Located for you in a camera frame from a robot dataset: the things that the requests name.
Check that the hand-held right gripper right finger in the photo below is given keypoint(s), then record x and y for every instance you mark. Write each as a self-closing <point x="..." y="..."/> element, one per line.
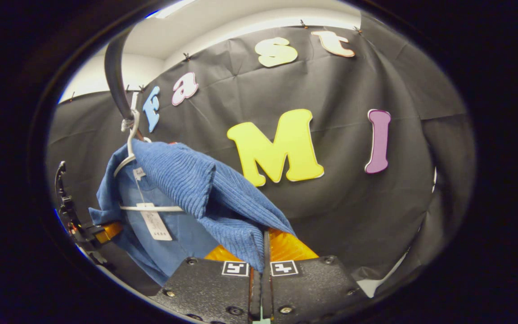
<point x="266" y="258"/>

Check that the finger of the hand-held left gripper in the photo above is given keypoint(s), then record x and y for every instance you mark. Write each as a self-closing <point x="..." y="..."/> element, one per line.
<point x="108" y="231"/>

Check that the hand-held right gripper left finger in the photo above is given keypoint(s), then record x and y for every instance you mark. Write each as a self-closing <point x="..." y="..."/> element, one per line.
<point x="209" y="288"/>

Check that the white clothes hanger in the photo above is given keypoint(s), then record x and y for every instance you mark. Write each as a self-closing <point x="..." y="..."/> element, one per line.
<point x="160" y="209"/>

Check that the black clothes rack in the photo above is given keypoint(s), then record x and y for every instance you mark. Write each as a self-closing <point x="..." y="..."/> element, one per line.
<point x="114" y="76"/>

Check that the black backdrop cloth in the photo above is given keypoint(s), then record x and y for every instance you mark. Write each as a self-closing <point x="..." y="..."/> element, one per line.
<point x="353" y="202"/>

